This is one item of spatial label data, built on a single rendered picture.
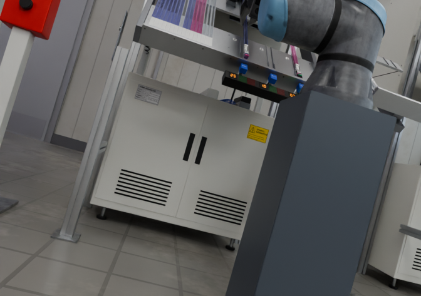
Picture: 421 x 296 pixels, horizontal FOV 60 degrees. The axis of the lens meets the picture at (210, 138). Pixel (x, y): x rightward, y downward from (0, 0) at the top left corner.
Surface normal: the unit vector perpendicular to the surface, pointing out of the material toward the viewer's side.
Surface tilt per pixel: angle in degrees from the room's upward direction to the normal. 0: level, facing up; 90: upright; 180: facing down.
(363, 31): 92
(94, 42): 90
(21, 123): 90
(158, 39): 135
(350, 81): 73
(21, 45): 90
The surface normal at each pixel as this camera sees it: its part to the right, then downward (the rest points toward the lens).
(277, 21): -0.17, 0.69
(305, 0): 0.12, -0.02
